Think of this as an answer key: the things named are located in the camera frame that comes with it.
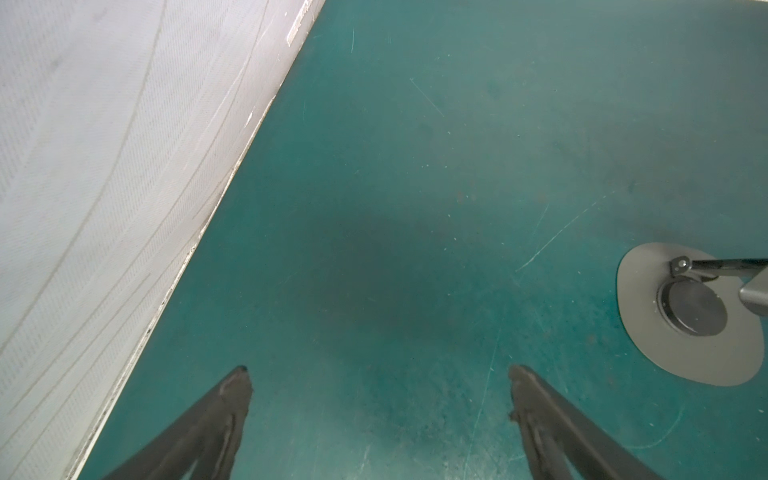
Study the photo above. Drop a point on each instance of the grey round stand left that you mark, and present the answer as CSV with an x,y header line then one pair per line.
x,y
695,316

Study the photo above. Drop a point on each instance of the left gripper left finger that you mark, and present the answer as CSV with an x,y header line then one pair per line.
x,y
202,443

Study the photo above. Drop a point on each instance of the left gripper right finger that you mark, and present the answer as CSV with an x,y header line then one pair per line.
x,y
558,438

